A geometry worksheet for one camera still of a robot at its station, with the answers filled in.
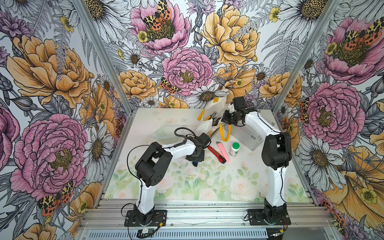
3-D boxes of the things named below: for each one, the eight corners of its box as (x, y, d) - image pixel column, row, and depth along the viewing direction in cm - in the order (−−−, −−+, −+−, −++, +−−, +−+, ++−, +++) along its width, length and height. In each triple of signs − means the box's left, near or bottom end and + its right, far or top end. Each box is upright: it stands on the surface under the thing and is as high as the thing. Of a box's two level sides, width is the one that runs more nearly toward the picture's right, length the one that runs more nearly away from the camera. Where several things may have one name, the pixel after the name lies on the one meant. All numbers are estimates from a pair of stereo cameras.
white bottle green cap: (229, 156, 98) (232, 149, 91) (228, 150, 101) (231, 142, 94) (237, 156, 98) (240, 149, 91) (236, 150, 101) (239, 142, 94)
